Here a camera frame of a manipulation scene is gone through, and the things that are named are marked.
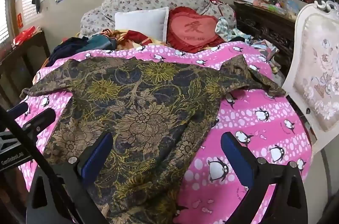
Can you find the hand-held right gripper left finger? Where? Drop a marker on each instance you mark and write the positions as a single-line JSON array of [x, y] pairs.
[[96, 157]]

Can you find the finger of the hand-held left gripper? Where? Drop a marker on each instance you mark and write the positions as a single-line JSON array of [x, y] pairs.
[[39, 118], [16, 110]]

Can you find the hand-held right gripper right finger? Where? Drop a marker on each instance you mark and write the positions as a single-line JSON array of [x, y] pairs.
[[235, 157]]

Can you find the brown floral garment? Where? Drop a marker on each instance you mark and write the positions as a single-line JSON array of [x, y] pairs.
[[148, 112]]

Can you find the dark navy clothes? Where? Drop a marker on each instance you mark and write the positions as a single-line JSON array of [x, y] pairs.
[[68, 46]]

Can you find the light patterned clothes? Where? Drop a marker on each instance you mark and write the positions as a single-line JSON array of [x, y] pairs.
[[225, 28]]

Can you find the plain dark wooden cabinet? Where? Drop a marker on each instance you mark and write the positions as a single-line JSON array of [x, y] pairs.
[[21, 67]]

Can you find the pink penguin blanket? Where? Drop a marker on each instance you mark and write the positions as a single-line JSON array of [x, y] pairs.
[[251, 112]]

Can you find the red bag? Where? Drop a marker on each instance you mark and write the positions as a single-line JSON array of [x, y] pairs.
[[26, 34]]

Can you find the window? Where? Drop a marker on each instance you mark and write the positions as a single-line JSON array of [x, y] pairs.
[[2, 22]]

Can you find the teal cloth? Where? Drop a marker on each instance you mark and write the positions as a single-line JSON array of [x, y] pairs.
[[100, 42]]

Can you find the white ornate chair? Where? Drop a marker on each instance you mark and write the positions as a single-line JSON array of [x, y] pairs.
[[317, 75]]

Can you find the yellow red blanket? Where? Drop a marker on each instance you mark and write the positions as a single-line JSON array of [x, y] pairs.
[[135, 37]]

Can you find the carved dark wooden cabinet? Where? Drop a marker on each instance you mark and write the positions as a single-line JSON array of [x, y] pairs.
[[264, 25]]

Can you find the red garment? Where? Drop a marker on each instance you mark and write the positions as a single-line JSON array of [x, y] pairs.
[[193, 28]]

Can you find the white pillow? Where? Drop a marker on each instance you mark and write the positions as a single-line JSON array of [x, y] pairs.
[[140, 22]]

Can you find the colourful clutter pile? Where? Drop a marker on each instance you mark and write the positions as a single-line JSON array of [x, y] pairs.
[[278, 5]]

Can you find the red wall sticker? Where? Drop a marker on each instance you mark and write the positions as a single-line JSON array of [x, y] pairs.
[[20, 21]]

